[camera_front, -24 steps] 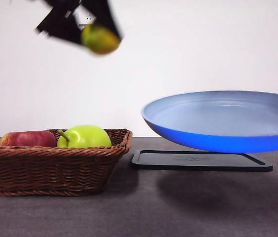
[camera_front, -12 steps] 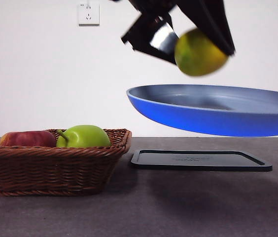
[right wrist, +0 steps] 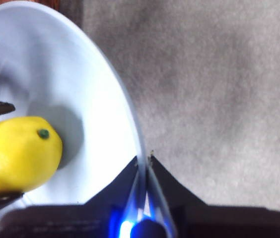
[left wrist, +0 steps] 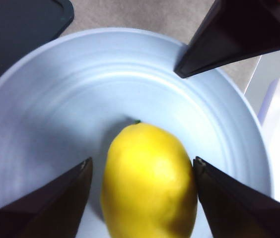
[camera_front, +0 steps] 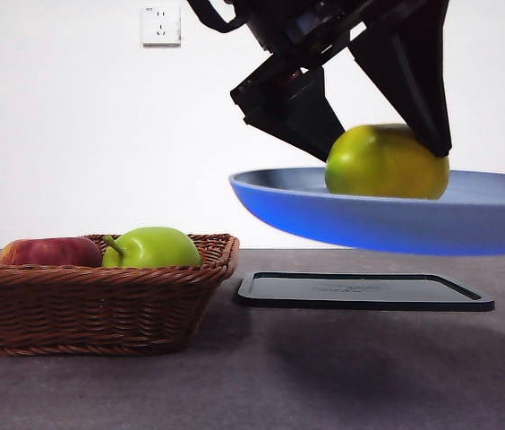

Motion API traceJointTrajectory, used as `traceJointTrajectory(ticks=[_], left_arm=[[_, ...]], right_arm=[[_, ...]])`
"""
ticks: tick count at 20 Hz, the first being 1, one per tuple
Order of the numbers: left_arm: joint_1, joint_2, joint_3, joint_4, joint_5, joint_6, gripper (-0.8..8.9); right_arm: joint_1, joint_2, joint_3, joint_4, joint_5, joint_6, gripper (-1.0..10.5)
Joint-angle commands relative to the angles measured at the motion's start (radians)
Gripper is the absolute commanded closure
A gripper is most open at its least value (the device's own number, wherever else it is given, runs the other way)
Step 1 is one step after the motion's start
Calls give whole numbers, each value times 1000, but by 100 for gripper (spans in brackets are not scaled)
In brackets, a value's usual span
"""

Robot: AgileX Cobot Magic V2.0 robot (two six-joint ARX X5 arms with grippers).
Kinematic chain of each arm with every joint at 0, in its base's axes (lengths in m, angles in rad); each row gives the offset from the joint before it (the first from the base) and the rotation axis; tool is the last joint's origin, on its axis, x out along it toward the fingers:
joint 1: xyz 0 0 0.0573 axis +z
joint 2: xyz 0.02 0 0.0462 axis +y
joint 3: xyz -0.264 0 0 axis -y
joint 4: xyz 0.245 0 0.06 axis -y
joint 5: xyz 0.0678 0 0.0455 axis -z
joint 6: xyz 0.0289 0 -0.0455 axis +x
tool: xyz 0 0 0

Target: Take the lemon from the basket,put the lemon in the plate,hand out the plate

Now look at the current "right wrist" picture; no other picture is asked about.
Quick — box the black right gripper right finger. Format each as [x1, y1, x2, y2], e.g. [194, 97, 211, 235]
[146, 150, 280, 238]

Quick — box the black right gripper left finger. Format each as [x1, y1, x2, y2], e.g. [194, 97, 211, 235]
[0, 156, 140, 238]

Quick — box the yellow lemon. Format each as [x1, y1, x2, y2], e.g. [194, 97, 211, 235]
[0, 116, 64, 199]

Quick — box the light blue round plate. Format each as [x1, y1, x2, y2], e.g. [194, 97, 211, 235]
[0, 0, 147, 225]

